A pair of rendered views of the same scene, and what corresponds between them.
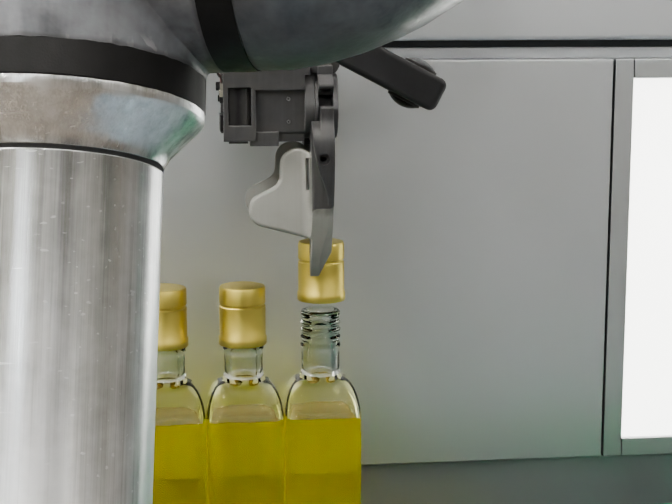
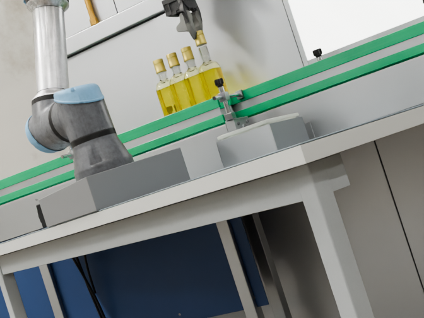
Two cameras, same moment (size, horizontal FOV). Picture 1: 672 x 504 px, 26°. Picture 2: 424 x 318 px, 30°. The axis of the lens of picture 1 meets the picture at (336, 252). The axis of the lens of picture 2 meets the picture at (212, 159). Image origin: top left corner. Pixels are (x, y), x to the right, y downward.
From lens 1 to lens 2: 1.83 m
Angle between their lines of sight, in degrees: 38
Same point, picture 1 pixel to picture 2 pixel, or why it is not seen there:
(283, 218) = (182, 28)
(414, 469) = not seen: hidden behind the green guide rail
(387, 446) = (252, 81)
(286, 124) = (176, 8)
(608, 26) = not seen: outside the picture
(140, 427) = (55, 39)
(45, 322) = (39, 28)
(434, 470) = not seen: hidden behind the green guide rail
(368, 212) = (228, 25)
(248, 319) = (185, 53)
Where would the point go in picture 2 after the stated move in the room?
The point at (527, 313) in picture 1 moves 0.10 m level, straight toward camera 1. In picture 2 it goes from (272, 36) to (252, 39)
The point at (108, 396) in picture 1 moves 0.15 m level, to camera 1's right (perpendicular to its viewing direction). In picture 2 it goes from (48, 35) to (86, 14)
